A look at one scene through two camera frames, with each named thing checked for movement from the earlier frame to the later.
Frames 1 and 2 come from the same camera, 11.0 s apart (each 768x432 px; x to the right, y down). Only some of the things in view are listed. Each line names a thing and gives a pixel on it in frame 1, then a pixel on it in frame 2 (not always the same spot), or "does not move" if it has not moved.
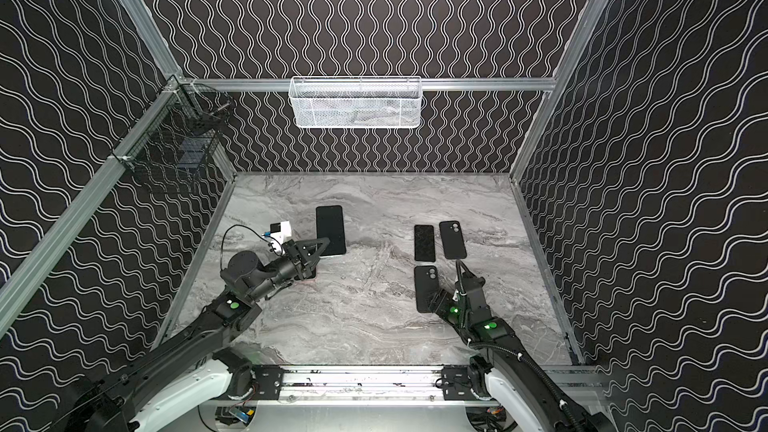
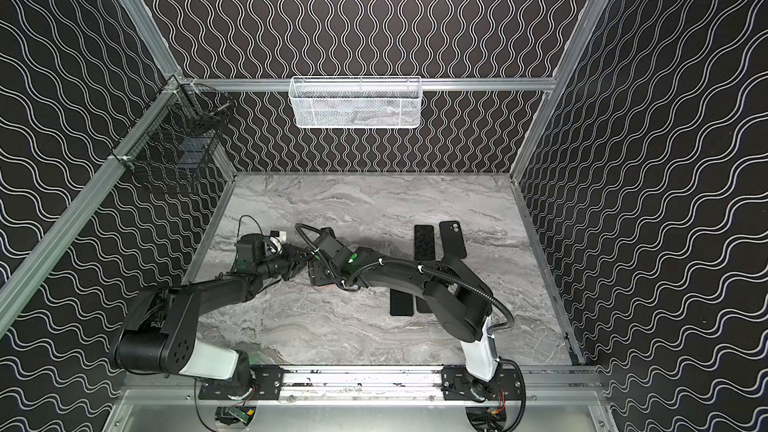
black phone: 424,243 does not move
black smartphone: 330,224 → 401,303
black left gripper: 294,258 does not move
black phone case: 453,241 does not move
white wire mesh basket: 355,102 does not move
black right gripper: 468,284 → 323,267
